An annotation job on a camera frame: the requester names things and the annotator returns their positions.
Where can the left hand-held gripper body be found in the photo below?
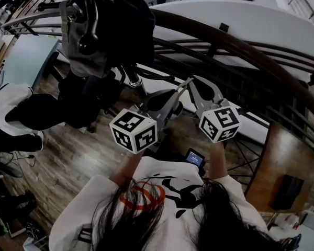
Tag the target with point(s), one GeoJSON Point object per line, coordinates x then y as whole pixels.
{"type": "Point", "coordinates": [133, 129]}

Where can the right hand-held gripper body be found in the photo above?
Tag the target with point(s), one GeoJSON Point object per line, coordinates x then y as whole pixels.
{"type": "Point", "coordinates": [219, 124]}

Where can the person's right forearm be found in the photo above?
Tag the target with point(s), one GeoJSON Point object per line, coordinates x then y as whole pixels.
{"type": "Point", "coordinates": [221, 161]}

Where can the person's left forearm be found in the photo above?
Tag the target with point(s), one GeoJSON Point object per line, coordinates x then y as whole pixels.
{"type": "Point", "coordinates": [125, 166]}

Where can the black coat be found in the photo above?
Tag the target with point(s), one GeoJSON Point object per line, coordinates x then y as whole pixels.
{"type": "Point", "coordinates": [130, 30]}

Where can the black device with screen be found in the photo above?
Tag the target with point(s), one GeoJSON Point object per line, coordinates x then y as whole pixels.
{"type": "Point", "coordinates": [195, 158]}

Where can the wooden handrail metal railing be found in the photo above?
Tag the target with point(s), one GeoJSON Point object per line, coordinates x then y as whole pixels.
{"type": "Point", "coordinates": [225, 39]}

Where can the white printed t-shirt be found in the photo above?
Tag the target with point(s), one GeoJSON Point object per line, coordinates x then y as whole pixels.
{"type": "Point", "coordinates": [170, 172]}

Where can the brown wooden cabinet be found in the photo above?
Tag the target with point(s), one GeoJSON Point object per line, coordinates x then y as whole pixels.
{"type": "Point", "coordinates": [277, 153]}

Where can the gray fabric bag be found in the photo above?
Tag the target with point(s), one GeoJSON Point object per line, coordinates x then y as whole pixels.
{"type": "Point", "coordinates": [78, 61]}

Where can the black flat case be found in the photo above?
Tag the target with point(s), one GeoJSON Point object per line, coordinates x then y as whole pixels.
{"type": "Point", "coordinates": [287, 192]}

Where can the white plastic container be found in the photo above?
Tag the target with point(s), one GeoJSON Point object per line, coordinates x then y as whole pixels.
{"type": "Point", "coordinates": [286, 221]}

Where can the light blue table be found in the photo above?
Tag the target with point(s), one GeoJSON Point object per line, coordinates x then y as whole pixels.
{"type": "Point", "coordinates": [28, 56]}

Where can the curved wooden railing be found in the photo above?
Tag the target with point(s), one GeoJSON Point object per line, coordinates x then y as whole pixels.
{"type": "Point", "coordinates": [23, 20]}

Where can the black wall box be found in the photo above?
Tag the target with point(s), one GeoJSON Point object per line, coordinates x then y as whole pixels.
{"type": "Point", "coordinates": [223, 27]}

